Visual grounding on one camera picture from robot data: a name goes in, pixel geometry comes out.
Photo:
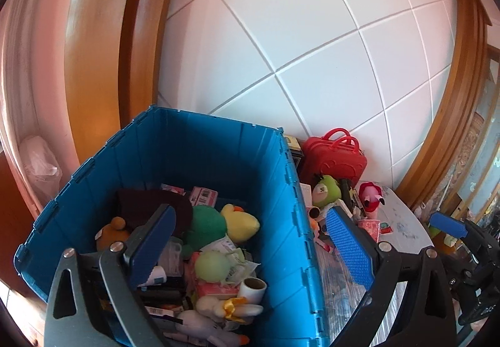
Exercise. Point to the dark green plush toy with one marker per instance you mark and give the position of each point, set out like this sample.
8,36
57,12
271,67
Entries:
205,224

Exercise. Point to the black oblong object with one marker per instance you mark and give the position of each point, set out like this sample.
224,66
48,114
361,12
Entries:
345,190

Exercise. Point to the white medicine bottle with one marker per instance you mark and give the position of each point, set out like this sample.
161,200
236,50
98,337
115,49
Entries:
156,276

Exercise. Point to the white and orange plush toy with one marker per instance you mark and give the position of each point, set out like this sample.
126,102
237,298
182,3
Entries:
199,327

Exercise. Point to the white lint roller refill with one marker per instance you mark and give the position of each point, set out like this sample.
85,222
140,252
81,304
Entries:
252,290

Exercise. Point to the small red green box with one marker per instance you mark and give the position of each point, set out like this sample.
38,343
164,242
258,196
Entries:
384,229

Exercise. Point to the pink soft packet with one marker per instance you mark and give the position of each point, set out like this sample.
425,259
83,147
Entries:
205,195
172,188

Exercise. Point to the ornate patterned panel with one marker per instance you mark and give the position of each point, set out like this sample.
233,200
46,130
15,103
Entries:
476,143

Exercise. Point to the orange round object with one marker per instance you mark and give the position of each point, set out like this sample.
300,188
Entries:
313,222

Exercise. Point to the red toy suitcase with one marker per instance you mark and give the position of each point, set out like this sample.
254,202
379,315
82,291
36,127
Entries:
336,163

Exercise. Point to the pink patterned packet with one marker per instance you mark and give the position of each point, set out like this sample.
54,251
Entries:
369,229

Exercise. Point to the blue plastic crate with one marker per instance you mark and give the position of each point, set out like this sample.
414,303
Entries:
218,151

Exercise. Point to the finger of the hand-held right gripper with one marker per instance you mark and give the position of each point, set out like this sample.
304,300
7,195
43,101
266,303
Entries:
447,224

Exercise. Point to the cream and yellow plush toy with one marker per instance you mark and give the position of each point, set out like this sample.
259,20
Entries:
211,306

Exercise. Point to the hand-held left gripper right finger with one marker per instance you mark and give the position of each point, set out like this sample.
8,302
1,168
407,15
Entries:
349,249

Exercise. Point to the brown teddy bear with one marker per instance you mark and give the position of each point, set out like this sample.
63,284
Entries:
111,231

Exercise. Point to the white padded headboard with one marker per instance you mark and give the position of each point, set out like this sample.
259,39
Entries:
293,38

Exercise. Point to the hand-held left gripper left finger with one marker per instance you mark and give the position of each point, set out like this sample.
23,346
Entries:
154,241

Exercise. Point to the lime green plush toy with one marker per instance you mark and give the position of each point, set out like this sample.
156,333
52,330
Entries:
328,190

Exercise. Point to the small round cup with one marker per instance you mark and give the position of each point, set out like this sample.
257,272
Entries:
312,211

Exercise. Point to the pink floral tissue pack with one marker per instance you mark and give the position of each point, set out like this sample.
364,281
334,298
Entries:
213,290

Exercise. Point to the yellow card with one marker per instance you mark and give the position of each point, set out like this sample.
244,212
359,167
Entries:
292,140

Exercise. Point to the green object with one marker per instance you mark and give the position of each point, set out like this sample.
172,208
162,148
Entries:
432,231

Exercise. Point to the black box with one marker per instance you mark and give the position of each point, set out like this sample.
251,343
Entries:
297,155

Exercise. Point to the clear plastic bag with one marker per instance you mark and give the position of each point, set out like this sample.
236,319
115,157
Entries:
39,163

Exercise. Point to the pink and white box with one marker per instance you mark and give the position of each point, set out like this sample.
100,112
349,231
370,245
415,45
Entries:
306,194

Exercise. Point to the dark maroon cloth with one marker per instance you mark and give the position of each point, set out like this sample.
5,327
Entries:
144,202

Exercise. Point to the pink curtain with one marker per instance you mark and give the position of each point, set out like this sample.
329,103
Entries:
31,58

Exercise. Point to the wooden headboard frame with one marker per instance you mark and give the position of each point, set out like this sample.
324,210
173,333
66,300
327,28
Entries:
101,38

